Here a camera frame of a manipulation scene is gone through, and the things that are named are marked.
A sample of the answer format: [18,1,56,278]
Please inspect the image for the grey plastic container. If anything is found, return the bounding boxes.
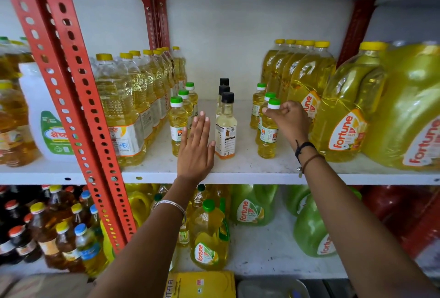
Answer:
[237,279,311,298]

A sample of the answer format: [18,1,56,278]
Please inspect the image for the huge yellow oil canister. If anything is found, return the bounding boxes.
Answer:
[362,41,440,171]

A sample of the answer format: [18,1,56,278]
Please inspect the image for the white shelf board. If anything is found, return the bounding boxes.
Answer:
[0,99,440,186]
[0,201,348,280]

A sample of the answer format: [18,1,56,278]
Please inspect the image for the tall yellow-cap oil jug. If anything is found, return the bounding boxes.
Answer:
[283,40,315,102]
[261,39,286,84]
[266,39,297,95]
[287,41,337,121]
[277,40,305,100]

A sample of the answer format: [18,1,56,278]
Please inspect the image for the black thread bracelet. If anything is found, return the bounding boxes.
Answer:
[294,141,316,163]

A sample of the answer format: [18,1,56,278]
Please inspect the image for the brown cord bracelet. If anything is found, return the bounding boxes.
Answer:
[298,154,325,178]

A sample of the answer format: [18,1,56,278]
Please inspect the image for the row of yellow-cap oil bottles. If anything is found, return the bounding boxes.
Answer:
[90,46,188,168]

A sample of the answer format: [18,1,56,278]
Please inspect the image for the person's left hand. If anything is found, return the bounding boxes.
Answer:
[177,111,216,185]

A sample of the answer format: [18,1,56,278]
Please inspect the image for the red oil jugs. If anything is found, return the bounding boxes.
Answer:
[360,185,440,260]

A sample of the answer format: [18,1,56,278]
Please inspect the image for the white jug with green label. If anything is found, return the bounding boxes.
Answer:
[19,62,76,163]

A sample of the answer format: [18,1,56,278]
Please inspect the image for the large yellow-cap oil jug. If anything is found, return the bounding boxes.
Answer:
[310,41,389,163]

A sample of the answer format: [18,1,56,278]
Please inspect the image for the silver bangle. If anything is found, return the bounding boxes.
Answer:
[153,200,187,223]

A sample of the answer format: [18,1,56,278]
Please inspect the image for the yellow oil jug green cap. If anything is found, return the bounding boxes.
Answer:
[189,199,231,271]

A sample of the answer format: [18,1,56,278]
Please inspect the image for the person's right hand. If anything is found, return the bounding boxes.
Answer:
[262,101,311,144]

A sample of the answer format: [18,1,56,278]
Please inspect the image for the slim green-cap oil bottle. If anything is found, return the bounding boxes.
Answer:
[191,184,209,207]

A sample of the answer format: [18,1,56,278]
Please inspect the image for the amber oil bottle green cap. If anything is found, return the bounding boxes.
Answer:
[0,36,16,82]

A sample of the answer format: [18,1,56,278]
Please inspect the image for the person's left forearm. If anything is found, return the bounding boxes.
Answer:
[88,177,207,298]

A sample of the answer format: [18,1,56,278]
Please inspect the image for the group of dark oil bottles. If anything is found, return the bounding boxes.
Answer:
[0,184,115,278]

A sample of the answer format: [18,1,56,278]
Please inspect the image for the person's right forearm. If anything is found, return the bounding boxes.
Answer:
[298,142,440,298]

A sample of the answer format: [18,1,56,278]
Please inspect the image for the red slotted shelf upright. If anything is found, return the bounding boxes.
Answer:
[336,0,377,69]
[139,0,171,51]
[0,0,138,254]

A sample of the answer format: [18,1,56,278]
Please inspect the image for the small green-cap oil bottle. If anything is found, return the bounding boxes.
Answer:
[178,89,194,130]
[250,83,267,130]
[257,98,281,159]
[169,96,189,157]
[255,92,277,144]
[185,82,199,118]

